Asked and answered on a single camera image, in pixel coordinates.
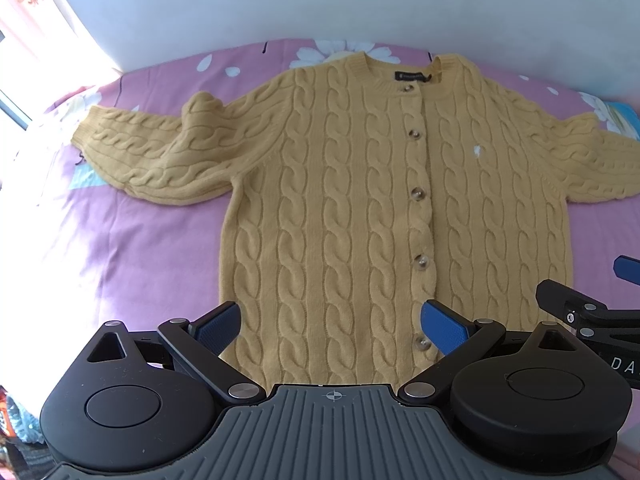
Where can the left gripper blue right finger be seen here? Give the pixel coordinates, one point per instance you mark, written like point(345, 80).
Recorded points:
point(462, 343)

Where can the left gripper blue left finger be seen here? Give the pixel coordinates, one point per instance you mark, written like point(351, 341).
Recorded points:
point(197, 347)

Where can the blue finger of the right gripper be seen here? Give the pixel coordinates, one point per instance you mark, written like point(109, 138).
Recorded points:
point(627, 269)

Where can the yellow cable-knit cardigan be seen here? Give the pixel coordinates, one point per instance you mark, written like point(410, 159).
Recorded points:
point(359, 190)

